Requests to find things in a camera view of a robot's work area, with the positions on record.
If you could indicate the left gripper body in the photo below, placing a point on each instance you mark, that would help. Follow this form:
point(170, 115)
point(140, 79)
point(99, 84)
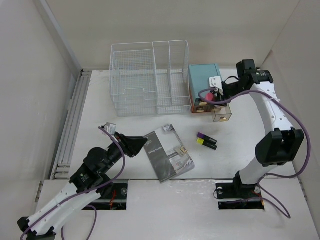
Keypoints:
point(115, 154)

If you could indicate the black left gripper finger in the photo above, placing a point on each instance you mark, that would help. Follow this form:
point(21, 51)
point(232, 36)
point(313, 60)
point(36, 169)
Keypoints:
point(134, 146)
point(124, 139)

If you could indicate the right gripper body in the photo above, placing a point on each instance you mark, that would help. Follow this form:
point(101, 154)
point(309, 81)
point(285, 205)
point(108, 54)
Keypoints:
point(231, 90)

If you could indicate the pink glue stick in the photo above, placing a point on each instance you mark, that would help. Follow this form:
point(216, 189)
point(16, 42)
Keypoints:
point(210, 97)

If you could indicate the clear drawer with gold knob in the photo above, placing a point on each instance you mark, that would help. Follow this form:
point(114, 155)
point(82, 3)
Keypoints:
point(221, 113)

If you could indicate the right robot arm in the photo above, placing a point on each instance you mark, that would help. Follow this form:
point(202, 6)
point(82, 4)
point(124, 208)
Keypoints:
point(281, 142)

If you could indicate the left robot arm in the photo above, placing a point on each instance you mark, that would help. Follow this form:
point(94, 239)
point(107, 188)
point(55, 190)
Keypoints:
point(89, 183)

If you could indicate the teal and orange drawer box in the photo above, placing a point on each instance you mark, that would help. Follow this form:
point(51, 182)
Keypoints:
point(199, 75)

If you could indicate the grey Canon setup guide booklet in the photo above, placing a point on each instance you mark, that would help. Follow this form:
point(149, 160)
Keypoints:
point(157, 156)

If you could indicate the purple cap highlighter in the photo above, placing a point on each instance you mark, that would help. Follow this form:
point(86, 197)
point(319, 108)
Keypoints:
point(206, 138)

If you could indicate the yellow cap highlighter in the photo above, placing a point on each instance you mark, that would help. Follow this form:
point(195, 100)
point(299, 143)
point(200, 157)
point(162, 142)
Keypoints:
point(206, 143)

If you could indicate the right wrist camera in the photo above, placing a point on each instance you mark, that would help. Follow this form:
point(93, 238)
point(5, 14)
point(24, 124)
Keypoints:
point(215, 82)

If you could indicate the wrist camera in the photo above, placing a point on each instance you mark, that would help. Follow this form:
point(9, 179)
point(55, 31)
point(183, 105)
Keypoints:
point(215, 82)
point(110, 128)

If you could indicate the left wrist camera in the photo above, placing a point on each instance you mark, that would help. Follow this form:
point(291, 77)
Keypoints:
point(110, 128)

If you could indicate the aluminium rail left side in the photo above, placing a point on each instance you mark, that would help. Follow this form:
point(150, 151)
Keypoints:
point(62, 159)

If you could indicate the white wire mesh organizer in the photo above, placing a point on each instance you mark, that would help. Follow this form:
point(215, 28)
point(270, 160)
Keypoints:
point(150, 78)

